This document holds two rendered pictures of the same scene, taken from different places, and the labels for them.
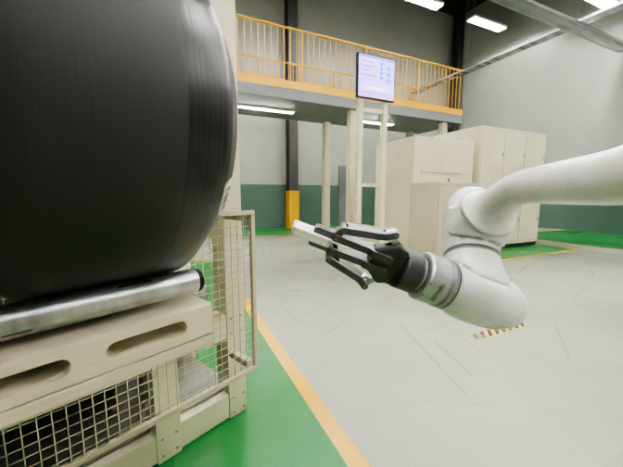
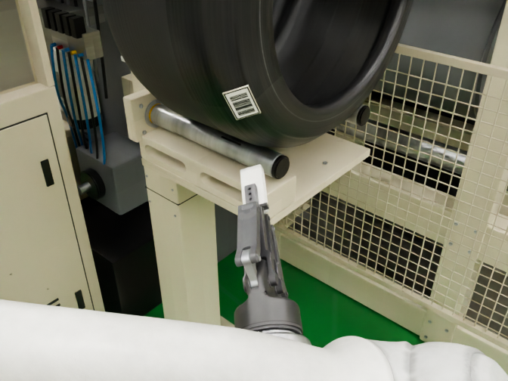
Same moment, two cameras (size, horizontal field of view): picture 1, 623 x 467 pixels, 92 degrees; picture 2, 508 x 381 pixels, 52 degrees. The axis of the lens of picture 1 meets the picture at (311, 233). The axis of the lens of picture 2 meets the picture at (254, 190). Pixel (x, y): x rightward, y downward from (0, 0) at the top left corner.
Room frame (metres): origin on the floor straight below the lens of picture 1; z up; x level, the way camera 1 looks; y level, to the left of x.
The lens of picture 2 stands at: (0.51, -0.57, 1.37)
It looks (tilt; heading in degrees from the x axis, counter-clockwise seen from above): 33 degrees down; 90
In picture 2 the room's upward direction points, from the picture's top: straight up
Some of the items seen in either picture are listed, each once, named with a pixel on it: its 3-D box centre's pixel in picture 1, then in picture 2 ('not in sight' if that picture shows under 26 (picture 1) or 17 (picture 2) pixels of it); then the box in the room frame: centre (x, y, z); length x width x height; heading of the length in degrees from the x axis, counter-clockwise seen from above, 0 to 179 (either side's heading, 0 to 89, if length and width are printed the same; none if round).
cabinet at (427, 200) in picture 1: (442, 222); not in sight; (4.78, -2.09, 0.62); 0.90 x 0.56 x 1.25; 115
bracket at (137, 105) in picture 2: not in sight; (199, 92); (0.39, 0.56, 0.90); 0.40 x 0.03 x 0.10; 49
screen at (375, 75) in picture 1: (375, 78); not in sight; (4.24, -0.85, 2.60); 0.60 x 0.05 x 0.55; 115
